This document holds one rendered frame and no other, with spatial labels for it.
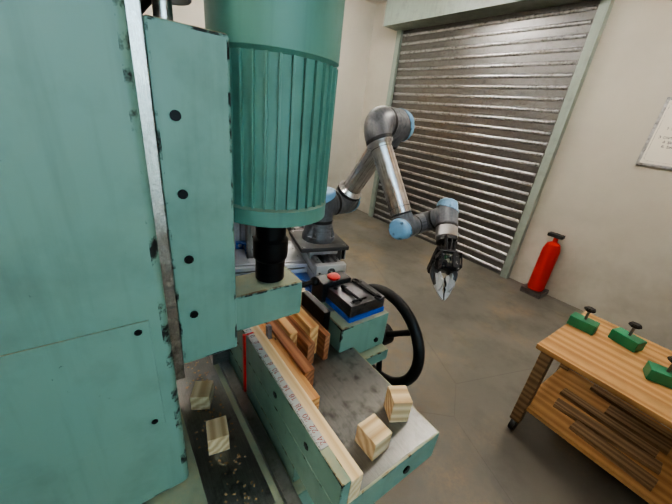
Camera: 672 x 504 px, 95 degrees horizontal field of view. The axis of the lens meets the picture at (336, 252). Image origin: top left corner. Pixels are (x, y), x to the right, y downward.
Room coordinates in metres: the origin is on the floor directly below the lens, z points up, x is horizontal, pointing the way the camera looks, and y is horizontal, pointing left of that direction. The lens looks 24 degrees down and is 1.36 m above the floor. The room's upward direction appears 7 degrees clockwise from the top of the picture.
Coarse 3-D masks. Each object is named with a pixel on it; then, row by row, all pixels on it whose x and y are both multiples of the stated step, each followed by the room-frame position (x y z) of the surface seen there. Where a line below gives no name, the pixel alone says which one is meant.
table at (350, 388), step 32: (352, 352) 0.52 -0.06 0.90; (384, 352) 0.57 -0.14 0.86; (256, 384) 0.43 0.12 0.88; (320, 384) 0.42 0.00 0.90; (352, 384) 0.43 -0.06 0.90; (384, 384) 0.44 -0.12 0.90; (352, 416) 0.36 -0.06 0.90; (384, 416) 0.37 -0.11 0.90; (416, 416) 0.38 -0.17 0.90; (288, 448) 0.32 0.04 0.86; (352, 448) 0.31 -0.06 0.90; (416, 448) 0.32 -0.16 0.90; (384, 480) 0.28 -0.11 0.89
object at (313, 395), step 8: (272, 336) 0.49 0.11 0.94; (280, 344) 0.47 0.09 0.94; (280, 352) 0.45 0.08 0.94; (288, 360) 0.43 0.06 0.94; (296, 368) 0.41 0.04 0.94; (296, 376) 0.40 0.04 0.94; (304, 376) 0.40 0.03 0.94; (304, 384) 0.38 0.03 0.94; (312, 392) 0.37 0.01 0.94; (312, 400) 0.35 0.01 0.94
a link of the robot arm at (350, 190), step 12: (396, 108) 1.26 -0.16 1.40; (396, 120) 1.21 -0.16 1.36; (408, 120) 1.27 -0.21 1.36; (396, 132) 1.22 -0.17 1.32; (408, 132) 1.28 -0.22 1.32; (396, 144) 1.28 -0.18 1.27; (372, 156) 1.31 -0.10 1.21; (360, 168) 1.34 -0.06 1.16; (372, 168) 1.33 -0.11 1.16; (348, 180) 1.38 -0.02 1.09; (360, 180) 1.35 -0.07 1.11; (348, 192) 1.38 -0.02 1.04; (360, 192) 1.42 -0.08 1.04; (348, 204) 1.39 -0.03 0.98
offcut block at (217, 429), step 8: (224, 416) 0.38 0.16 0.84; (208, 424) 0.36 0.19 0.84; (216, 424) 0.37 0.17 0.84; (224, 424) 0.37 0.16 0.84; (208, 432) 0.35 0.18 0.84; (216, 432) 0.35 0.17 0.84; (224, 432) 0.35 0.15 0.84; (208, 440) 0.34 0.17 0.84; (216, 440) 0.34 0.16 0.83; (224, 440) 0.35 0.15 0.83; (208, 448) 0.33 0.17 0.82; (216, 448) 0.34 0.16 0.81; (224, 448) 0.35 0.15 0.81
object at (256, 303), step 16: (288, 272) 0.52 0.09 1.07; (240, 288) 0.45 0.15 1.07; (256, 288) 0.45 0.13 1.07; (272, 288) 0.46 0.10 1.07; (288, 288) 0.48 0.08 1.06; (240, 304) 0.42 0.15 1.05; (256, 304) 0.44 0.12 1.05; (272, 304) 0.46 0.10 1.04; (288, 304) 0.48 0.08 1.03; (240, 320) 0.42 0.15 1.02; (256, 320) 0.44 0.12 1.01; (272, 320) 0.46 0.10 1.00
